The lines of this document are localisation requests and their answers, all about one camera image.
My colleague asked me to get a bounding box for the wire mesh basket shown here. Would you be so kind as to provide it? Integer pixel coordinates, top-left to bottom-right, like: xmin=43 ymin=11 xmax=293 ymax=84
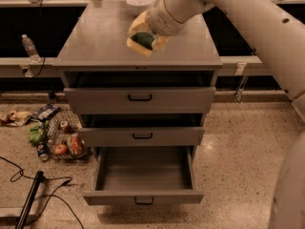
xmin=47 ymin=109 xmax=90 ymax=160

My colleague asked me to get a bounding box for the grey metal drawer cabinet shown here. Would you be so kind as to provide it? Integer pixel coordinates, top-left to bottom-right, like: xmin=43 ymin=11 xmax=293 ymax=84
xmin=51 ymin=0 xmax=223 ymax=151

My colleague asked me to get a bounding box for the grey top drawer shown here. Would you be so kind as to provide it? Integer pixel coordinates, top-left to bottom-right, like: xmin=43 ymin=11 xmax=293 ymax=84
xmin=64 ymin=71 xmax=215 ymax=115

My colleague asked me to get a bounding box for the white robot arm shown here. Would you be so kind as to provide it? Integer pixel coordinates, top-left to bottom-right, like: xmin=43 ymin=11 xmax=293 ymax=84
xmin=127 ymin=0 xmax=305 ymax=229

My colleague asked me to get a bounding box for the white label box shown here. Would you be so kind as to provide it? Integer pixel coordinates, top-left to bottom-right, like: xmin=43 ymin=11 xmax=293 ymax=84
xmin=292 ymin=94 xmax=305 ymax=123

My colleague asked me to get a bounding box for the yellow brown snack bag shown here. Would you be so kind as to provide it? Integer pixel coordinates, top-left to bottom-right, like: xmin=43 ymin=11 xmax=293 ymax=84
xmin=0 ymin=111 xmax=31 ymax=127

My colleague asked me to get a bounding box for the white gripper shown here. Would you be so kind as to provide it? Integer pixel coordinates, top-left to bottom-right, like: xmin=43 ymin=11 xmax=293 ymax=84
xmin=127 ymin=0 xmax=186 ymax=57

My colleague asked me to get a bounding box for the blue soda can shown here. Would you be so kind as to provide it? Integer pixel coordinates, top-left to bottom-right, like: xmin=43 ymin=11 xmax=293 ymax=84
xmin=37 ymin=142 xmax=50 ymax=161

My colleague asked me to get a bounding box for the black cable on floor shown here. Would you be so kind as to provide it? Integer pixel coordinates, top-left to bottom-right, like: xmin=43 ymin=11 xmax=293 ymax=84
xmin=0 ymin=156 xmax=86 ymax=229

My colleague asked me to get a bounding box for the green chip bag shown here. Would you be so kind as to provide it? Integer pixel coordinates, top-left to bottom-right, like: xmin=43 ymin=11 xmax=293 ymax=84
xmin=28 ymin=120 xmax=49 ymax=146

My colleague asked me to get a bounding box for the blue white snack bag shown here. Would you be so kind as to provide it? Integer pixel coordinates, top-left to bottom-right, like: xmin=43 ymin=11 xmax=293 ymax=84
xmin=30 ymin=104 xmax=60 ymax=122

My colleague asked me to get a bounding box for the grey bottom drawer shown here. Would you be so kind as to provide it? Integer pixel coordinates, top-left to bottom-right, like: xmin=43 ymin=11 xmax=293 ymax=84
xmin=83 ymin=146 xmax=203 ymax=206

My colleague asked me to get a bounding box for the grey middle drawer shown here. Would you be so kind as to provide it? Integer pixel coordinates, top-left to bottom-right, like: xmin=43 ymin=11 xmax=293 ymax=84
xmin=80 ymin=114 xmax=204 ymax=147

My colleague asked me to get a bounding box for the clear plastic water bottle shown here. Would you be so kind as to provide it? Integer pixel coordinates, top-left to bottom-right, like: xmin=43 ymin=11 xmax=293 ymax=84
xmin=22 ymin=34 xmax=41 ymax=63

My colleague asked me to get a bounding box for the orange snack packet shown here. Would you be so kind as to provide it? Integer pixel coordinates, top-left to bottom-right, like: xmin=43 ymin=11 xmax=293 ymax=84
xmin=67 ymin=135 xmax=83 ymax=156

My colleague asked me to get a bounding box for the black hanging cable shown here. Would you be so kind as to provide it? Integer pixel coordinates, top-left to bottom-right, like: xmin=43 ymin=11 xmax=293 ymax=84
xmin=33 ymin=0 xmax=52 ymax=78

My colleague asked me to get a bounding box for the small brown can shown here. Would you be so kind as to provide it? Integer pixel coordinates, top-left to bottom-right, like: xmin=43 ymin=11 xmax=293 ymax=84
xmin=60 ymin=121 xmax=71 ymax=133

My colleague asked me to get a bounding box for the grey drawer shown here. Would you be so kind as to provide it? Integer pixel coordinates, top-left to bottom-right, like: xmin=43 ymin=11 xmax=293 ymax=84
xmin=83 ymin=146 xmax=203 ymax=206
xmin=80 ymin=114 xmax=204 ymax=147
xmin=64 ymin=71 xmax=215 ymax=115

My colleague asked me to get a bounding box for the green and yellow sponge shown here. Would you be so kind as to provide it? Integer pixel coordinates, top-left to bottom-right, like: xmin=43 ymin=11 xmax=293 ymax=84
xmin=131 ymin=32 xmax=154 ymax=50

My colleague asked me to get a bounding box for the red apple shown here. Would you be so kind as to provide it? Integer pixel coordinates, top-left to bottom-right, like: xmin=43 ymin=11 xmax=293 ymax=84
xmin=53 ymin=144 xmax=68 ymax=156

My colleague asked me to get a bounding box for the white bowl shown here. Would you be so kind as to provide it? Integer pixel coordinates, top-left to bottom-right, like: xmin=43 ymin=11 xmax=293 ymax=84
xmin=127 ymin=0 xmax=153 ymax=16

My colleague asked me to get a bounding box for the black pole stand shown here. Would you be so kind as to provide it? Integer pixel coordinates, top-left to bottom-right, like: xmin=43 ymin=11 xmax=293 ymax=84
xmin=15 ymin=171 xmax=44 ymax=229

